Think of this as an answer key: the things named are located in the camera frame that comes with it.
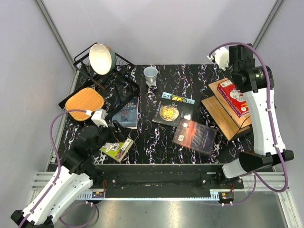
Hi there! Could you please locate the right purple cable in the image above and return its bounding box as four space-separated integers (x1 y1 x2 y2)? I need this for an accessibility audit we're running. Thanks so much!
197 42 289 206

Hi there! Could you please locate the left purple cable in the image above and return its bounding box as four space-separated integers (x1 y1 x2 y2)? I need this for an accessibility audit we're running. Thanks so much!
18 108 99 228

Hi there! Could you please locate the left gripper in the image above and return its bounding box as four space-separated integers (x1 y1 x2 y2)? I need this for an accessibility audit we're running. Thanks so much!
90 120 132 155

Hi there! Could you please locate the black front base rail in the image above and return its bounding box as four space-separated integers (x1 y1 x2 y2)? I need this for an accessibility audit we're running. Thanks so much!
98 164 244 200

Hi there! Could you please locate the lime green cartoon book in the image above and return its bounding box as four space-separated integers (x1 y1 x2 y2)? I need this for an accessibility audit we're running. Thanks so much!
100 138 133 162

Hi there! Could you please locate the light blue treehouse book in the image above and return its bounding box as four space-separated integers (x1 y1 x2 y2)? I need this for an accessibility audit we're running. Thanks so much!
161 92 195 104

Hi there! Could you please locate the woven orange mat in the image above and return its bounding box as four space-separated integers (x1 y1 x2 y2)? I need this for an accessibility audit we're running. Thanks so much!
65 87 105 112

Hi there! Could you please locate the blue 1984 book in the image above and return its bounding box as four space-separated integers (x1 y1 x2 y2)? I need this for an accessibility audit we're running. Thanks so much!
112 96 139 129

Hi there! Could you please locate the purple cable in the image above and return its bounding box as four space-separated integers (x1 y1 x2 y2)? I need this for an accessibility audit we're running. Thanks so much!
18 108 99 228
197 42 289 206

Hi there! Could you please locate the purple 117-storey treehouse book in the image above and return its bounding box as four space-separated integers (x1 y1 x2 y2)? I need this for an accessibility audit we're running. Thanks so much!
217 88 242 117

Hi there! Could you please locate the wooden wire shelf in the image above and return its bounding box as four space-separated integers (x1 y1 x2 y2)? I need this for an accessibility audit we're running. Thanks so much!
201 78 252 141

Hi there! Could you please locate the dark tale of cities book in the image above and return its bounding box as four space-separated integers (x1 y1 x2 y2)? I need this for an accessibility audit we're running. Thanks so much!
172 118 218 155

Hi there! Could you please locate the white green bowl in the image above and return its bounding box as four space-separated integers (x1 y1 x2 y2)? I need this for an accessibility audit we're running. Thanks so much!
89 43 116 75

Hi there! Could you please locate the black wire dish rack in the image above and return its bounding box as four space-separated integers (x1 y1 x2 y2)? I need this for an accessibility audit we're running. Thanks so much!
58 42 140 123

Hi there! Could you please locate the black moon and sixpence book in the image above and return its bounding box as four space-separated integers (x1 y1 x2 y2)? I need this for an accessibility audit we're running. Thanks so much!
152 98 194 127

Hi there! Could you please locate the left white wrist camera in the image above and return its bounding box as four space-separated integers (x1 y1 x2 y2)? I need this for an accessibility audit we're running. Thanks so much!
85 109 108 128

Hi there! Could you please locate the grey mug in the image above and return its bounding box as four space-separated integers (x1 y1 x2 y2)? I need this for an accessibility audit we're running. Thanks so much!
143 66 158 86

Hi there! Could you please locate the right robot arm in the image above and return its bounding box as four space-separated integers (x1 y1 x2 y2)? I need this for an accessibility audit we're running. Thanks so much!
209 42 294 188

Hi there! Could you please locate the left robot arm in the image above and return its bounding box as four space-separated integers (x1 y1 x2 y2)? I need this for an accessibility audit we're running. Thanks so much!
10 121 131 228

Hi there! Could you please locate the red 13-storey treehouse book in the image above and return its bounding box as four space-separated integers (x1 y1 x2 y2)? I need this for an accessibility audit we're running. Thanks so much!
217 79 249 116

